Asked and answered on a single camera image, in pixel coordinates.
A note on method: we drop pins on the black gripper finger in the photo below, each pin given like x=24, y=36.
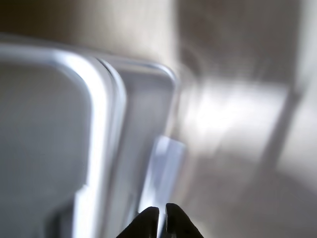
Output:
x=179, y=223
x=144, y=225

